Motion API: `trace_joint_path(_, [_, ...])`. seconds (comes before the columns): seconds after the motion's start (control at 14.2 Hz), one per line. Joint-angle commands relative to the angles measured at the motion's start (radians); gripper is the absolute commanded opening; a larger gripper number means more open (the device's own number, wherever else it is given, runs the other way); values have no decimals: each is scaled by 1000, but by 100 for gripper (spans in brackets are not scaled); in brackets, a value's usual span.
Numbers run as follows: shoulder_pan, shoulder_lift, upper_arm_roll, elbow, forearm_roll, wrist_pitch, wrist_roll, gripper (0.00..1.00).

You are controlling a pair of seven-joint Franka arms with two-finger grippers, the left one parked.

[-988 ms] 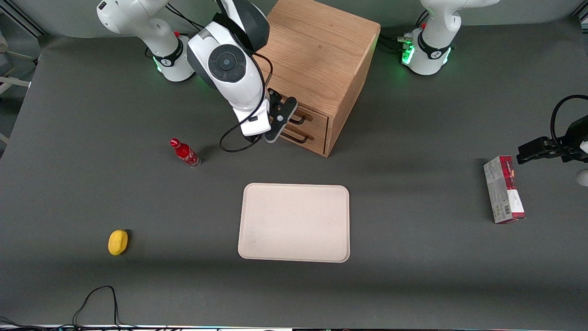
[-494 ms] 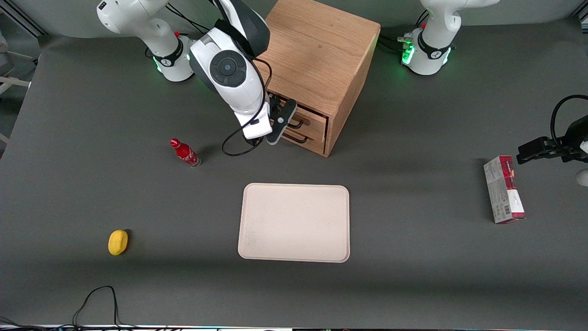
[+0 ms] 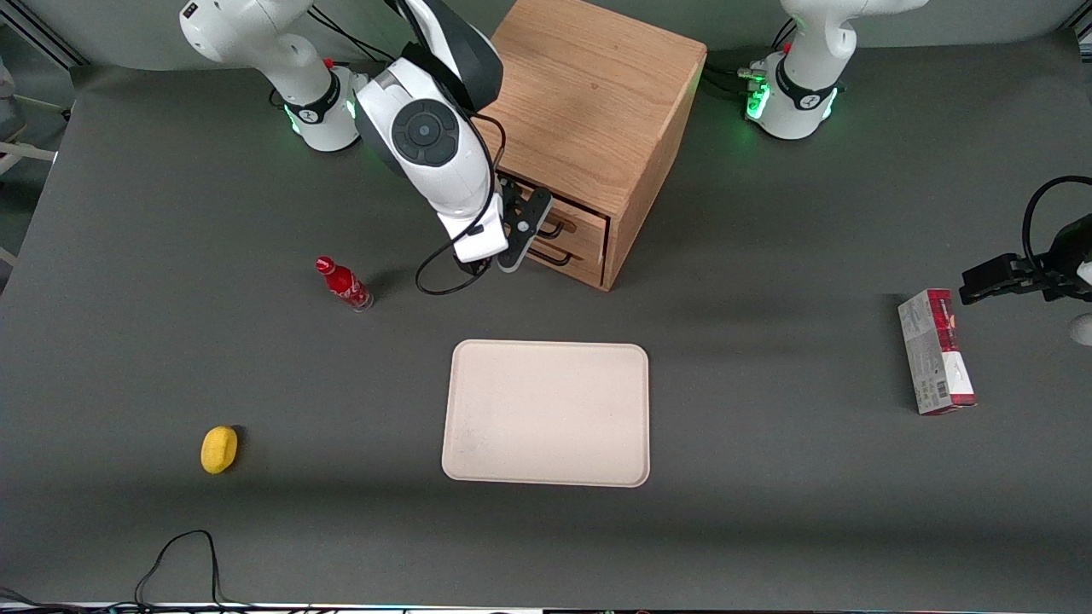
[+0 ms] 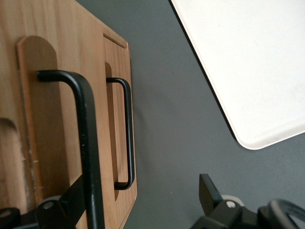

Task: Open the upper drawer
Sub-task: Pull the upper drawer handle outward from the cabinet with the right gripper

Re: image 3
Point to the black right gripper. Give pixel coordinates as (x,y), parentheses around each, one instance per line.
(469,267)

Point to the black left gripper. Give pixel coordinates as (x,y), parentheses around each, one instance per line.
(1056,271)

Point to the wooden drawer with tall front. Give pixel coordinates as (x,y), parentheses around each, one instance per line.
(590,232)

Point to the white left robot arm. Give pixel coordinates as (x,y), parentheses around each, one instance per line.
(806,77)

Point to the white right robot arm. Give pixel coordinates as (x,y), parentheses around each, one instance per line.
(435,162)

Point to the wooden drawer with short front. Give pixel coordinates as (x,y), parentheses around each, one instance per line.
(589,266)

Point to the wooden two-drawer cabinet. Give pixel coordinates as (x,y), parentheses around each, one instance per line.
(597,94)

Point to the red and grey carton box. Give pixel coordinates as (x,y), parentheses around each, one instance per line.
(934,354)

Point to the red cola bottle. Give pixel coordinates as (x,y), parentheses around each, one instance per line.
(345,286)

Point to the beige plastic tray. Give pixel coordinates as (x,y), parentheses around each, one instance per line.
(546,414)

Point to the yellow lemon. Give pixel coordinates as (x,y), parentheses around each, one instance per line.
(218,449)

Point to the grey wrist camera mount plate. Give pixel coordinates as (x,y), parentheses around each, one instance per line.
(529,226)

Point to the dark aluminium frame rail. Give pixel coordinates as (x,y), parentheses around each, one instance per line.
(51,34)

